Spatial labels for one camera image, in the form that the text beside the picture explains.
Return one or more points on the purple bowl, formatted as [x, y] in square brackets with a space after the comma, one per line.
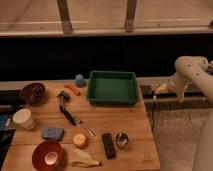
[26, 91]

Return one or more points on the green plastic tray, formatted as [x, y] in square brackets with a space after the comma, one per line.
[112, 88]

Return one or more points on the blue plastic cup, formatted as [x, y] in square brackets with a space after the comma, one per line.
[80, 81]

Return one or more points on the blue sponge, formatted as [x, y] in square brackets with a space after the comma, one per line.
[52, 133]

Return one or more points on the metal rail beam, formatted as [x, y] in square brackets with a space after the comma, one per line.
[193, 99]

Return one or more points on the dark purple grapes bunch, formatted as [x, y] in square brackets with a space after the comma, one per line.
[36, 92]

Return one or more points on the orange fruit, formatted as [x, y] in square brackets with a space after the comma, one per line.
[80, 140]

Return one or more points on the white paper cup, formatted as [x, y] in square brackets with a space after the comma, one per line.
[24, 119]

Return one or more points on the red bowl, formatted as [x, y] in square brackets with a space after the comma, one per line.
[47, 156]

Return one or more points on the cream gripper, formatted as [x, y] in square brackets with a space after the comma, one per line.
[161, 89]

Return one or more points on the shiny metal cup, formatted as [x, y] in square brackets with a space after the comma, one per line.
[121, 140]

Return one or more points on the black remote control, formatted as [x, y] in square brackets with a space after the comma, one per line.
[108, 146]

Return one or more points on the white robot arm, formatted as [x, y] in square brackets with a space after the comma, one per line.
[193, 69]

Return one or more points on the black handled brush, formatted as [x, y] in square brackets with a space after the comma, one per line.
[63, 98]

